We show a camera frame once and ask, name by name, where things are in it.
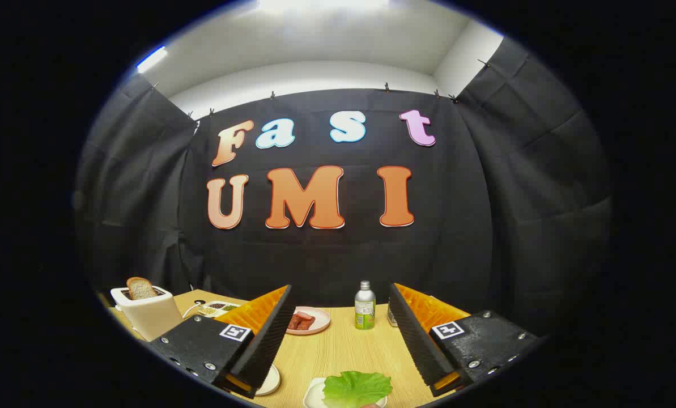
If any green lettuce leaf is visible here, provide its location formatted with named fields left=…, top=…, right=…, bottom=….
left=322, top=371, right=393, bottom=408

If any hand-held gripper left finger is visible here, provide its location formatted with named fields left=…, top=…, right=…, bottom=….
left=147, top=284, right=297, bottom=400

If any white square plate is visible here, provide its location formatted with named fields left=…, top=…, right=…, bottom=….
left=304, top=378, right=388, bottom=408

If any toast bread slice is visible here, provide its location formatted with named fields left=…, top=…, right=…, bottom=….
left=126, top=277, right=158, bottom=300

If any white round plate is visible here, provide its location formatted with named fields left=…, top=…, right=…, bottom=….
left=257, top=364, right=281, bottom=396

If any white divided condiment dish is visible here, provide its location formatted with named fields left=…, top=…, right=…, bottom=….
left=197, top=301, right=241, bottom=318

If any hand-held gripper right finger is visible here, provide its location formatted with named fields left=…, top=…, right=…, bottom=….
left=388, top=283, right=542, bottom=397

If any pink round plate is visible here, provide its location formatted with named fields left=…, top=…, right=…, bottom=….
left=286, top=307, right=331, bottom=335

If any green label metal bottle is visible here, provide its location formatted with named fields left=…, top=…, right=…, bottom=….
left=355, top=280, right=376, bottom=330

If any ceiling light strip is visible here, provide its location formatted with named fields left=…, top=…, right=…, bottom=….
left=137, top=46, right=168, bottom=73

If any cream toaster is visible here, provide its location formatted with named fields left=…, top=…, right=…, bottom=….
left=110, top=286, right=184, bottom=342

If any black backdrop cloth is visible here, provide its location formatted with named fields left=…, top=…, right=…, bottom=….
left=74, top=37, right=613, bottom=341

